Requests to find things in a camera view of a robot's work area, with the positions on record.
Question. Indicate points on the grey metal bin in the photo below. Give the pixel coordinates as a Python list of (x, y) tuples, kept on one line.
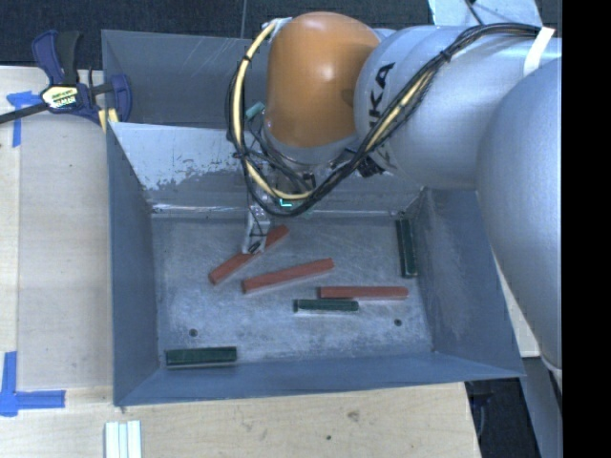
[(286, 332)]

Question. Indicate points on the red-brown flat block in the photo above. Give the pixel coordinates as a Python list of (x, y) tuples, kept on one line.
[(363, 293), (286, 276), (229, 267)]

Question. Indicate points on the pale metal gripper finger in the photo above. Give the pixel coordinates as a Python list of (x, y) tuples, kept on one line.
[(248, 236)]

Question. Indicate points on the dark green flat block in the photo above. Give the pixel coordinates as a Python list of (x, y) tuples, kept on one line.
[(200, 356), (406, 248), (327, 305)]

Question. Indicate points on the pale wood flat board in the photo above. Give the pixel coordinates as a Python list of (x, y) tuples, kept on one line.
[(62, 256)]

